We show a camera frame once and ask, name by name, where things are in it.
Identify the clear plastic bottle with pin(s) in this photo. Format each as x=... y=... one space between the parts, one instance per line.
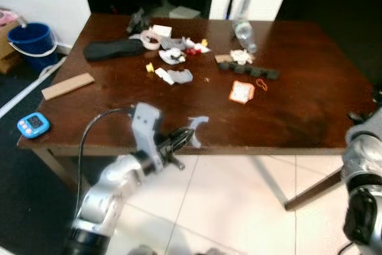
x=245 y=34

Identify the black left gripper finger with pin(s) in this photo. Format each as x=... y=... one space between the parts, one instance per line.
x=184 y=144
x=182 y=135

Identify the small yellow piece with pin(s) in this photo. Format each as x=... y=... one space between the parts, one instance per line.
x=150 y=68
x=204 y=43

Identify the grey forked plastic piece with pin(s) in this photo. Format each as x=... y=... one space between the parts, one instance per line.
x=197 y=126

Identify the grey plastic scrap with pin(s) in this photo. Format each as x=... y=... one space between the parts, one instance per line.
x=182 y=76
x=173 y=43

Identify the dark brown wooden table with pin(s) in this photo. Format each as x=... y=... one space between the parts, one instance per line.
x=298 y=111

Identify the small red piece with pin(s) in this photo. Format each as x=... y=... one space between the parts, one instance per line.
x=193 y=52

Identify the black shoe insole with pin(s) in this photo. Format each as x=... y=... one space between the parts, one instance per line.
x=113 y=49

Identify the orange rubber band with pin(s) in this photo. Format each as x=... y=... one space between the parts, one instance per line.
x=261 y=85

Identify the brown cardboard box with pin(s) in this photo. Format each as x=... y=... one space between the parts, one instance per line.
x=6 y=46

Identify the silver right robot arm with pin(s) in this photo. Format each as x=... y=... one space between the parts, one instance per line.
x=364 y=177

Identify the black block strip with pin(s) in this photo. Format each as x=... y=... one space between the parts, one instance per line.
x=248 y=70

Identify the white plastic scrap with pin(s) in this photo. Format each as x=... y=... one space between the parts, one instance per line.
x=164 y=76

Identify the white tape roll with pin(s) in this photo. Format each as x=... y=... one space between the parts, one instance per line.
x=150 y=40

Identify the crumpled white tissue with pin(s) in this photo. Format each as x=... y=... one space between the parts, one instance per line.
x=242 y=57

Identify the pink patterned bag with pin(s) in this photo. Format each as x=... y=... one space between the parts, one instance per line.
x=7 y=16

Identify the white pipe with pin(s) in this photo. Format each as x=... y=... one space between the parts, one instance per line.
x=30 y=91

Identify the flat white box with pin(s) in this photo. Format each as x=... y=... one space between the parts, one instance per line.
x=184 y=12

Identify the black gadget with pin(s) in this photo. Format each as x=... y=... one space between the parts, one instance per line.
x=137 y=22

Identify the light wooden plank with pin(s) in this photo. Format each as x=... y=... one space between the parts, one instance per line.
x=67 y=86

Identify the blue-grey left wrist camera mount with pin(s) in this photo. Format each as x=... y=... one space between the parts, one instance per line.
x=146 y=129

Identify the orange white packet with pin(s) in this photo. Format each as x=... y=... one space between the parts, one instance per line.
x=242 y=92

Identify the dark pen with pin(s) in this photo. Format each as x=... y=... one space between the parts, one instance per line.
x=230 y=5

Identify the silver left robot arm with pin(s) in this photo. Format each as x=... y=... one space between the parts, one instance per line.
x=113 y=189

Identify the blue digital timer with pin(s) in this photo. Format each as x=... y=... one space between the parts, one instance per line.
x=33 y=125

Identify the white card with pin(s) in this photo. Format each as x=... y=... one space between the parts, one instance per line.
x=162 y=30

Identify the white crumpled wrapper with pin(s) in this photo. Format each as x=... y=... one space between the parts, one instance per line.
x=172 y=57

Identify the small brown block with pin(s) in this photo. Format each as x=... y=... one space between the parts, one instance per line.
x=222 y=58

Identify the blue plastic bucket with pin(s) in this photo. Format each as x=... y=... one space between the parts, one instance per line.
x=30 y=43

